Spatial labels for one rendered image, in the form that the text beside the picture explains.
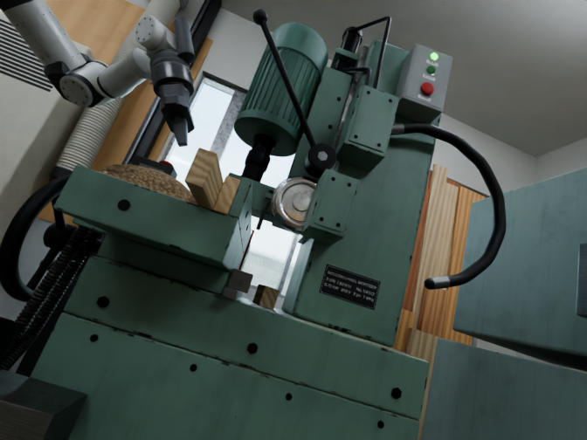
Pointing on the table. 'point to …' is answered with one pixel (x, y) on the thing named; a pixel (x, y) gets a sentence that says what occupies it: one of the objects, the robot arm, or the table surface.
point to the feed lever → (321, 152)
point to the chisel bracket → (258, 198)
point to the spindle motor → (256, 94)
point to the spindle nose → (258, 157)
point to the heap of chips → (160, 181)
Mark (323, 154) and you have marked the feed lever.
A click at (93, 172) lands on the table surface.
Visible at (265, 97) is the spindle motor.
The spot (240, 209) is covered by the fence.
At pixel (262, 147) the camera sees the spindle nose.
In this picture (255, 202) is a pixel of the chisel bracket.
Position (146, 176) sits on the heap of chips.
